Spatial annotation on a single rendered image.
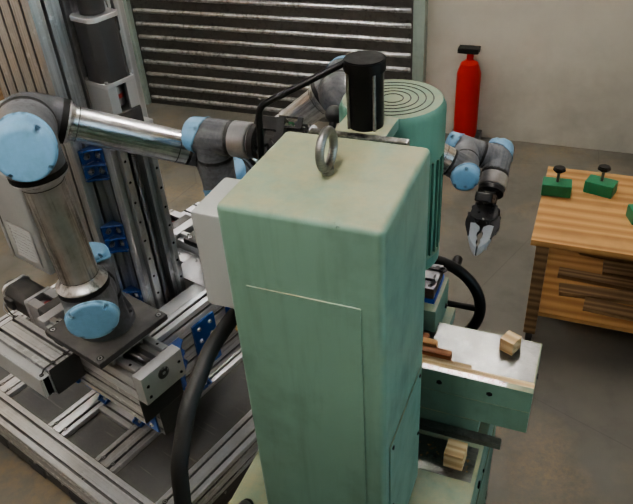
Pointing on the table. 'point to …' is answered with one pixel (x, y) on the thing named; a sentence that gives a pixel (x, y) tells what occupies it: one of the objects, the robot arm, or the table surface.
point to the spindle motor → (409, 103)
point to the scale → (464, 375)
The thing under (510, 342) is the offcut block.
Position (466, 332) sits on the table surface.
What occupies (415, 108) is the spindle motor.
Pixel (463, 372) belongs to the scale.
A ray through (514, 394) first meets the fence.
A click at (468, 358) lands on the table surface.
